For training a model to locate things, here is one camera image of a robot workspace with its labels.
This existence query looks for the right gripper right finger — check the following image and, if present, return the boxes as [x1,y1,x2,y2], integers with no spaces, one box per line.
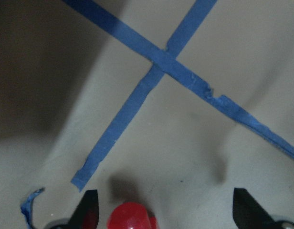
[232,188,283,229]

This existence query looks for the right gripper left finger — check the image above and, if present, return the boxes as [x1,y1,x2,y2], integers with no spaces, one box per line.
[69,189,99,229]

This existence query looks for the red toy block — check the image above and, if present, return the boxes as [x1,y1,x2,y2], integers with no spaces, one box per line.
[106,202,160,229]

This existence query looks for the brown paper table mat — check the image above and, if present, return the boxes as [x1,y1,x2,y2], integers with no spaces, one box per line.
[0,0,294,229]

